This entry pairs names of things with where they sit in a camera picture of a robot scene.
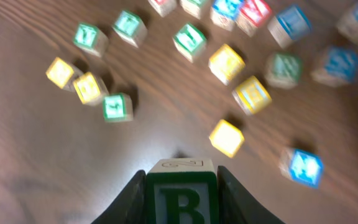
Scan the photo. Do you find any blue D block lower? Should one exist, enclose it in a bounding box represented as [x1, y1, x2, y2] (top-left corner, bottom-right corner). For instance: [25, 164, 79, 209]
[311, 47, 358, 87]

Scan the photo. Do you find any yellow S block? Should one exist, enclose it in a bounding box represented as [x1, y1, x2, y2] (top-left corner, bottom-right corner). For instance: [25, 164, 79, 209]
[232, 76, 272, 116]

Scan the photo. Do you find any yellow C block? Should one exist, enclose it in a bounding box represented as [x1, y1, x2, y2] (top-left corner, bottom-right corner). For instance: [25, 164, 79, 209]
[209, 119, 244, 158]

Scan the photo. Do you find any blue P block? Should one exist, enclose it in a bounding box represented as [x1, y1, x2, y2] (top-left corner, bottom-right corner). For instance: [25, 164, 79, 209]
[210, 0, 244, 31]

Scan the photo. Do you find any green J block left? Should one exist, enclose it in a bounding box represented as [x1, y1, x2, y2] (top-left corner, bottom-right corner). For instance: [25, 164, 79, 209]
[173, 23, 207, 63]

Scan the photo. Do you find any red U block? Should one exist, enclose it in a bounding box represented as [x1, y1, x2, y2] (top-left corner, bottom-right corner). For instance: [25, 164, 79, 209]
[149, 0, 177, 17]

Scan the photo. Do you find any green V block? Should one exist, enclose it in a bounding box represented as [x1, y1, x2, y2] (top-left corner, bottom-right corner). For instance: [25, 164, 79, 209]
[73, 22, 109, 57]

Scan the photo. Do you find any blue L block upper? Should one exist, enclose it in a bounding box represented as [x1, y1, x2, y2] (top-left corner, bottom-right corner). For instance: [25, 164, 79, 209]
[267, 5, 311, 49]

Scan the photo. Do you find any red A block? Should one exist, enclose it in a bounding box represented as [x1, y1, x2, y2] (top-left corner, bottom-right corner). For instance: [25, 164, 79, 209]
[236, 0, 272, 37]

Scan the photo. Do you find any yellow block far left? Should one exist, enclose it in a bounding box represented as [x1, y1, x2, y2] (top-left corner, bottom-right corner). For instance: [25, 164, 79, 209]
[46, 57, 84, 92]

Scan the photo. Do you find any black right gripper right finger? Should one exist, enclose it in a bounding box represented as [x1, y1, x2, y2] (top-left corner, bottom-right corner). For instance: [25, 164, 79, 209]
[217, 166, 284, 224]

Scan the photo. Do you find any green 7 block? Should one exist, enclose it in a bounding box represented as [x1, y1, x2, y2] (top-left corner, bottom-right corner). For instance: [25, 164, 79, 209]
[112, 10, 147, 48]

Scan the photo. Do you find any green 4 block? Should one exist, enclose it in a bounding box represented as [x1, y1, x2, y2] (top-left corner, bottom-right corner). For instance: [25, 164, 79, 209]
[103, 93, 133, 123]

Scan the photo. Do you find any blue l block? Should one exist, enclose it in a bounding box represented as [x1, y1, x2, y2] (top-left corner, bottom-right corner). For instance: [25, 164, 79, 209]
[267, 5, 311, 49]
[278, 148, 324, 189]

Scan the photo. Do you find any blue L block lower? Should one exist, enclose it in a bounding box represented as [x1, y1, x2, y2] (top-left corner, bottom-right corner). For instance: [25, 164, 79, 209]
[278, 148, 324, 189]

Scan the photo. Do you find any yellow block near 4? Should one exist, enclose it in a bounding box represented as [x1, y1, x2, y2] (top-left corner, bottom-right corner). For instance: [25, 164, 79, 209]
[73, 72, 109, 106]

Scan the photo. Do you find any yellow K block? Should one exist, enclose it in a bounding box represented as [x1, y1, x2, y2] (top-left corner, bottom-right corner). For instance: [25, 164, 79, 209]
[208, 44, 246, 85]

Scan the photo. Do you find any green B block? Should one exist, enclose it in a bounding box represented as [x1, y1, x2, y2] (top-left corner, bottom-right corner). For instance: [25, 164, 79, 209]
[145, 158, 219, 224]

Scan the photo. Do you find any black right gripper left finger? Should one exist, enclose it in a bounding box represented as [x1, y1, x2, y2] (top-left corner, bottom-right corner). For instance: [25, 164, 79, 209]
[91, 170, 146, 224]

